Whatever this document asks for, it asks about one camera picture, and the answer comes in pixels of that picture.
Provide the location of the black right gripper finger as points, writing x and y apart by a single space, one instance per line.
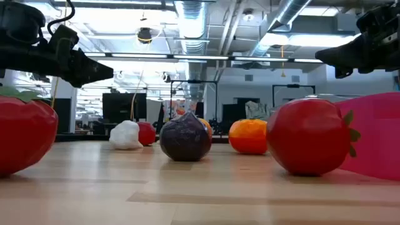
343 72
343 54

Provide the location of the white garlic bulb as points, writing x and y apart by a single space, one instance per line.
125 136

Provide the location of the orange pumpkin toy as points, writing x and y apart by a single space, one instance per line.
207 125

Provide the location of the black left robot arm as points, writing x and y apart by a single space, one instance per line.
18 18

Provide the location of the black monitor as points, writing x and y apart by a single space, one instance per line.
122 107

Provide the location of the red tomato toy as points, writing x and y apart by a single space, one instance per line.
25 134

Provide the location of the red plastic bin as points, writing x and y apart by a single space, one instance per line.
381 137

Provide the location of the white plastic cover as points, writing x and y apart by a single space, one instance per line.
257 110

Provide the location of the overhead LED light bar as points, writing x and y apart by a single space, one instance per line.
200 57

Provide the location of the purple onion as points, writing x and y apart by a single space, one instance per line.
184 139

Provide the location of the dark cabinet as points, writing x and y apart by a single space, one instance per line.
232 117

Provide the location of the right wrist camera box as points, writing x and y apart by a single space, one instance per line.
376 18

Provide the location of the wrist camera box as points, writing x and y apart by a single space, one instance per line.
62 39
376 18

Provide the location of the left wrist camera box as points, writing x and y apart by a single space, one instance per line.
62 39

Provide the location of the black metal stand frame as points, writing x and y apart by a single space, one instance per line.
293 85
193 81

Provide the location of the ceiling dome camera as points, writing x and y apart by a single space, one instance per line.
144 35

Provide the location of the silver ventilation duct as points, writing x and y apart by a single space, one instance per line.
192 25
290 12

